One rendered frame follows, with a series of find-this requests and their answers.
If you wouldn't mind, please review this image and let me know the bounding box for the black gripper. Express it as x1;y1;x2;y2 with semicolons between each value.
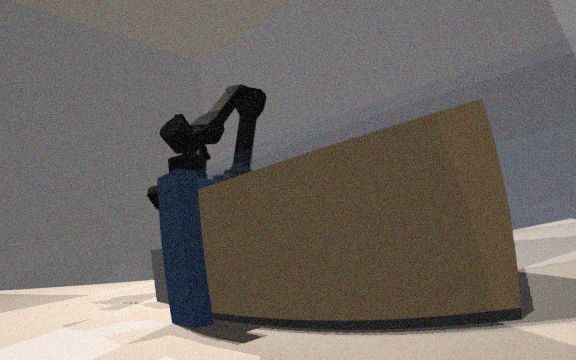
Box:
147;162;207;210

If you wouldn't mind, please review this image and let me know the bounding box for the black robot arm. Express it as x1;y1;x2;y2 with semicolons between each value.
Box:
160;84;267;172

